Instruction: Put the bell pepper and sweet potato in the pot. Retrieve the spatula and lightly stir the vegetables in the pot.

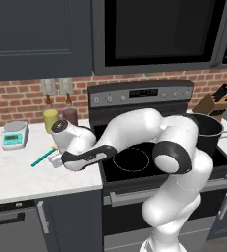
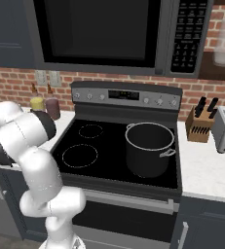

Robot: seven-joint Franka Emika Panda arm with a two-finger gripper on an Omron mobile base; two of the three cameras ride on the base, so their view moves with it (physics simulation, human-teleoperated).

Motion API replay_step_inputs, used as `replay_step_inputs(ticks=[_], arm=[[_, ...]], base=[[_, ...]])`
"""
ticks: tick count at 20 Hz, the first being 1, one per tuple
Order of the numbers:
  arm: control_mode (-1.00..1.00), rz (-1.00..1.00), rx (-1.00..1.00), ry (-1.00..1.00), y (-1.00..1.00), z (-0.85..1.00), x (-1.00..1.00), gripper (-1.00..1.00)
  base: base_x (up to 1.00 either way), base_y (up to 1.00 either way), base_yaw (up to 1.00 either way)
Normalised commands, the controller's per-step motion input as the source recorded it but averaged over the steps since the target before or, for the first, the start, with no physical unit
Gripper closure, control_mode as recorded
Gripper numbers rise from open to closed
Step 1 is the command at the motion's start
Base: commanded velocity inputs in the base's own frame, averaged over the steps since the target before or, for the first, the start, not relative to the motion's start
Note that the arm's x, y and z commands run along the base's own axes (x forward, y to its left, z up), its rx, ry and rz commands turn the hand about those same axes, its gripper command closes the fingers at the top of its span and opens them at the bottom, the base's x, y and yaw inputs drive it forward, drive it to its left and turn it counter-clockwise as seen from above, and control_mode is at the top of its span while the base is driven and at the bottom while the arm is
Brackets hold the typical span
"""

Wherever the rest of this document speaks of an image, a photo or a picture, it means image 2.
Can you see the yellow condiment bottle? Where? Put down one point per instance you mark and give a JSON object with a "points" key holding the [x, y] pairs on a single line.
{"points": [[36, 102]]}

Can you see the dark wooden shelf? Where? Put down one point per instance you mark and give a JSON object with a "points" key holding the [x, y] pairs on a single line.
{"points": [[218, 66]]}

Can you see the translucent white jar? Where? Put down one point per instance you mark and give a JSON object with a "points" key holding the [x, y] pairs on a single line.
{"points": [[224, 42]]}

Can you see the dark cooking pot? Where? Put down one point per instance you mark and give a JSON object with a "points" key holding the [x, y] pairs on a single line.
{"points": [[149, 148]]}

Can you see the wooden knife block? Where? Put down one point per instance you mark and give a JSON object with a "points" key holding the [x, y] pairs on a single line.
{"points": [[200, 124]]}

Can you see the dark blue cupboard door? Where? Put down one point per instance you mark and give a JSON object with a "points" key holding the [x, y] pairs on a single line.
{"points": [[5, 204], [209, 223]]}

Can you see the dark blue wall cupboard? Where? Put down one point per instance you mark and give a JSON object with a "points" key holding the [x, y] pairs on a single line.
{"points": [[7, 32]]}

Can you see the white wall outlet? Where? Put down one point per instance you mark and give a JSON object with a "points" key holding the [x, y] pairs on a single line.
{"points": [[41, 78], [55, 78]]}

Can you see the silver stove knob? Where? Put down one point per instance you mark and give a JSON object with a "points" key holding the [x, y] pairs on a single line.
{"points": [[159, 101], [101, 96], [173, 102], [77, 95], [146, 100], [89, 96]]}

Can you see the black microwave oven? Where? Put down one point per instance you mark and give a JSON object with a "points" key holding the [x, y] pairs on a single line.
{"points": [[117, 32]]}

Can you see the black stove with hob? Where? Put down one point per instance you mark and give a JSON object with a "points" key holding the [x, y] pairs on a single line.
{"points": [[120, 155]]}

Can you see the dark red condiment bottle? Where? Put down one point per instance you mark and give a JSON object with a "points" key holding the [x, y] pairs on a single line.
{"points": [[52, 105]]}

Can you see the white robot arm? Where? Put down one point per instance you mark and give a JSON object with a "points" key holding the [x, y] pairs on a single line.
{"points": [[41, 168]]}

